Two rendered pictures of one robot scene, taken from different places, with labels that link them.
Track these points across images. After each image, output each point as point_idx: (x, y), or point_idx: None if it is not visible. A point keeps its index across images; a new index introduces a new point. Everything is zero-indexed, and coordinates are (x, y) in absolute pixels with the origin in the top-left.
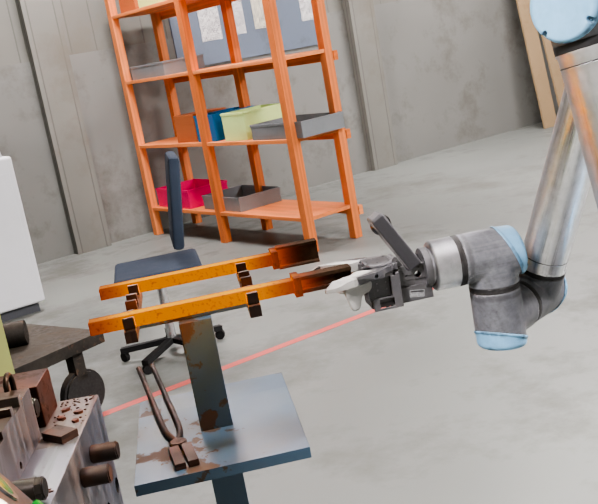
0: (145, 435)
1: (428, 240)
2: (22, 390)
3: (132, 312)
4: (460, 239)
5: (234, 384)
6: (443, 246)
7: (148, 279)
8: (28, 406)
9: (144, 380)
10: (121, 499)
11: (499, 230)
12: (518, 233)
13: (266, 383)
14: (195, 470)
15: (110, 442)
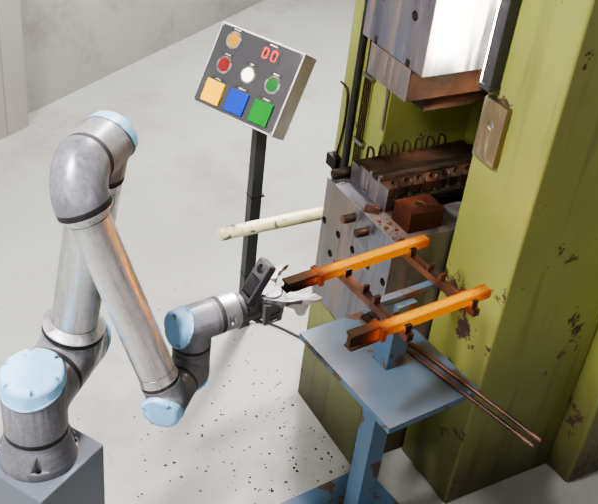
0: (429, 347)
1: (235, 298)
2: (388, 187)
3: (405, 243)
4: (210, 298)
5: (417, 411)
6: (221, 293)
7: (455, 294)
8: (383, 191)
9: (505, 412)
10: (382, 291)
11: (183, 306)
12: (169, 312)
13: (389, 410)
14: (359, 313)
15: (358, 229)
